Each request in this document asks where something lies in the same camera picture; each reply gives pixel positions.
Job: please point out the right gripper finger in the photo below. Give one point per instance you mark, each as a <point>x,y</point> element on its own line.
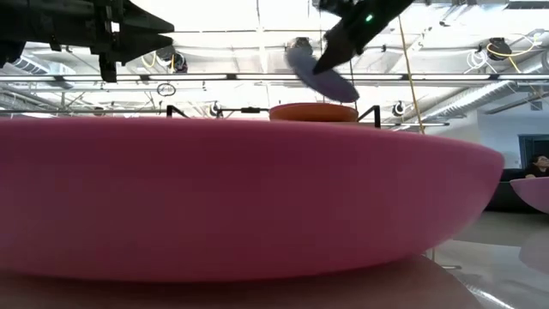
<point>336,49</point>

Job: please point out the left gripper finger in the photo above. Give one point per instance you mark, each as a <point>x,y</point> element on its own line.
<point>141,45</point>
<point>143,21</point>

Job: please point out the purple plate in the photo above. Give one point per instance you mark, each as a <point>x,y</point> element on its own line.
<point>330,88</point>

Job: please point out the orange plate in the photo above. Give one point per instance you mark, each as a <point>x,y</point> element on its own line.
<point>313,113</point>

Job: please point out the light pink plate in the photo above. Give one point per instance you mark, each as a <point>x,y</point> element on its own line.
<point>534,195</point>

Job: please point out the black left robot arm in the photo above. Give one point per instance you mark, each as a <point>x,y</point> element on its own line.
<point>43,21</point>

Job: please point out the large magenta pink plate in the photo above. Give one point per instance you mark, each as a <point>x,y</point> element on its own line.
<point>240,197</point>

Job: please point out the dark blue door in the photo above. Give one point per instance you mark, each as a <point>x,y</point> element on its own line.
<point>529,146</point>

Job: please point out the dark sofa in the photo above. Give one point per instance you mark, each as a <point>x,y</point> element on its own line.
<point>504,197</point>

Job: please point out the person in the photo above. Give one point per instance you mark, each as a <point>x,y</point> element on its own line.
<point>539,165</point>

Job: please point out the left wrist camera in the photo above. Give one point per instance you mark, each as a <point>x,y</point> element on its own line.
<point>108,68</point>

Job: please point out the silver ceiling duct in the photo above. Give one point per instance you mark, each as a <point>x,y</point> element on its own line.
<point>472,101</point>

